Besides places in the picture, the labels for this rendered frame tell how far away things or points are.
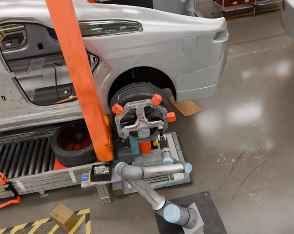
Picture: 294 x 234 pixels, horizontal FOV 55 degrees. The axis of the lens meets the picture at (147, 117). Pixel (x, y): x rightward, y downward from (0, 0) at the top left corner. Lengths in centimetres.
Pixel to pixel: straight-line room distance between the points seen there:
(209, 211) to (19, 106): 231
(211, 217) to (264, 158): 128
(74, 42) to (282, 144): 291
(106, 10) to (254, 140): 250
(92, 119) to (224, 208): 172
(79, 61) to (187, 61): 124
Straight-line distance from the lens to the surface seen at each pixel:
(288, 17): 475
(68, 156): 337
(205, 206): 296
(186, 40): 298
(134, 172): 225
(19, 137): 420
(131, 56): 295
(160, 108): 286
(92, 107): 262
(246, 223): 326
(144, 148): 320
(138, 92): 285
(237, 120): 428
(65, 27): 226
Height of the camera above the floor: 281
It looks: 40 degrees down
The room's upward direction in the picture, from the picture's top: 8 degrees counter-clockwise
